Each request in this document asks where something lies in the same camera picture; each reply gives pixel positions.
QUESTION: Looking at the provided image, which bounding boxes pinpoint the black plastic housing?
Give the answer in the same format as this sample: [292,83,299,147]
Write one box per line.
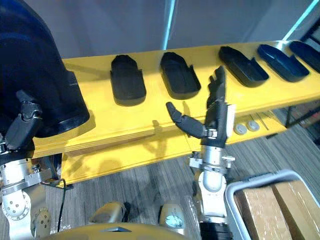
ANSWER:
[159,51,202,101]
[257,43,311,83]
[0,0,91,139]
[218,45,271,89]
[109,54,147,107]
[288,40,320,75]

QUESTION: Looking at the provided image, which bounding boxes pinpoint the grey plastic box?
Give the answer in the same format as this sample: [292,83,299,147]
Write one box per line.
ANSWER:
[224,169,320,240]

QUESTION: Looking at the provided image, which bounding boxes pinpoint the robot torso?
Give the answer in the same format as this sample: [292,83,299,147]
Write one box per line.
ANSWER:
[41,222,192,240]

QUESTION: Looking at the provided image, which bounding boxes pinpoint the round silver disc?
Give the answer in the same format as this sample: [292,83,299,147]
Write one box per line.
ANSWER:
[233,123,248,136]
[246,120,261,132]

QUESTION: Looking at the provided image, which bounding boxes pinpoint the teal light strip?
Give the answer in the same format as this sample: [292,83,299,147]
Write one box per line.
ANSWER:
[281,0,320,41]
[161,0,177,50]

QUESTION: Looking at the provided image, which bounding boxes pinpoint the yellow wooden shelf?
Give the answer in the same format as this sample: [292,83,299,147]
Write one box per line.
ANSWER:
[32,39,320,186]

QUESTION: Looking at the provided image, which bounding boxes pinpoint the silver right robot leg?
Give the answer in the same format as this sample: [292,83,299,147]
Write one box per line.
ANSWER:
[158,202,188,236]

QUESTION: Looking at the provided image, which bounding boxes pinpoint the silver robot leg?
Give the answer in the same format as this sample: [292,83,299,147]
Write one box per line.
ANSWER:
[158,202,188,236]
[88,201,126,225]

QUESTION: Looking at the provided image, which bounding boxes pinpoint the brown cardboard piece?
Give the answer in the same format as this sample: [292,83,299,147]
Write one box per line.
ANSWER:
[234,186,293,240]
[271,179,320,240]

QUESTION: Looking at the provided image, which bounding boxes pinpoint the silver left robot leg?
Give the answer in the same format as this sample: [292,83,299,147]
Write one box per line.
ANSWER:
[88,201,126,225]

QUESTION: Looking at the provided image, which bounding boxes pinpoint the black cable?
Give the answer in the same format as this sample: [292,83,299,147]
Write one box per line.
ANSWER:
[56,178,74,233]

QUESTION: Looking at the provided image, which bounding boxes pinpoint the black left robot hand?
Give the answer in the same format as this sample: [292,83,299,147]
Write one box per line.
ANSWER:
[3,90,44,151]

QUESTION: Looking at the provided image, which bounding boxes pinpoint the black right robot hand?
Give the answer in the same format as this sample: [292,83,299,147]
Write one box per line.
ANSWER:
[166,65,237,148]

